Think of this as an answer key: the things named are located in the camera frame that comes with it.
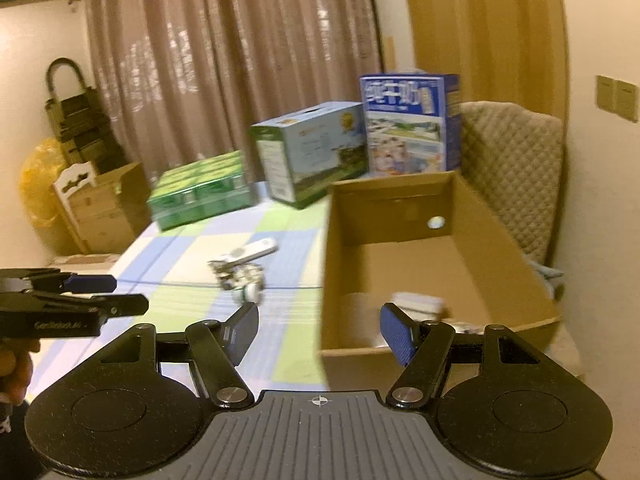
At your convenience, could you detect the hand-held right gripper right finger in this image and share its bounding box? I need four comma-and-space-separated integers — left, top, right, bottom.
379, 301, 549, 409

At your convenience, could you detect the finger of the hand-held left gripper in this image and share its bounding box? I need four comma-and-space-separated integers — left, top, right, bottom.
25, 293, 150, 319
0, 268, 117, 295

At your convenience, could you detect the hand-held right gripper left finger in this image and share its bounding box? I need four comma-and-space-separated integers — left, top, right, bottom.
87, 302, 261, 409

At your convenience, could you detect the blue-labelled clear plastic box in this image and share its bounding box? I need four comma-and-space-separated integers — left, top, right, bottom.
391, 291, 444, 314

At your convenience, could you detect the white power adapter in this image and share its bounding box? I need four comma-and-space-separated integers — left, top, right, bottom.
222, 262, 266, 306

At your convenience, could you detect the white remote control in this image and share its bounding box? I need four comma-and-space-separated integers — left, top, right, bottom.
227, 238, 277, 264

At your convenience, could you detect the person's left hand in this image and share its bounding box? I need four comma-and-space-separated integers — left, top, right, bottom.
0, 338, 42, 406

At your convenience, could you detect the plaid tablecloth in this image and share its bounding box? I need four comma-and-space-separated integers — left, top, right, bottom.
30, 180, 331, 391

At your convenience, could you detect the small brown cardboard box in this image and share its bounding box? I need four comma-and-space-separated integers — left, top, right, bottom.
65, 161, 151, 256

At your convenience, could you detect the white carved board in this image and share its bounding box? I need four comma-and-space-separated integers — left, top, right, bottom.
52, 161, 98, 201

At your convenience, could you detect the yellow plastic bag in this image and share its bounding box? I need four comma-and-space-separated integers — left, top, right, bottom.
19, 137, 68, 226

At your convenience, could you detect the green drink carton pack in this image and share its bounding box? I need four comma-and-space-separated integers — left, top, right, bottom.
146, 151, 256, 232

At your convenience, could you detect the black folding cart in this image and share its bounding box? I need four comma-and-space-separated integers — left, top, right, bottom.
46, 58, 128, 173

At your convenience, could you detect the green and white milk carton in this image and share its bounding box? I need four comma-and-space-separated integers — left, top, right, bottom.
250, 101, 368, 211

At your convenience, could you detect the chair with quilted beige cover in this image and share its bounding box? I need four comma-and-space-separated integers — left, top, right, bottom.
460, 101, 563, 266

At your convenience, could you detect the blue milk carton box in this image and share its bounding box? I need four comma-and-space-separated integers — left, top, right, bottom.
360, 73, 462, 177

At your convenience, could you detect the brown curtain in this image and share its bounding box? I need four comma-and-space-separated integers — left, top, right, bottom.
85, 0, 383, 183

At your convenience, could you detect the wooden door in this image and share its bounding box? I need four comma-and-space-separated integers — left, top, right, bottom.
400, 0, 568, 106

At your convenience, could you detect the beige wall socket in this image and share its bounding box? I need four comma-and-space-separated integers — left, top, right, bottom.
614, 80, 640, 123
595, 75, 618, 113

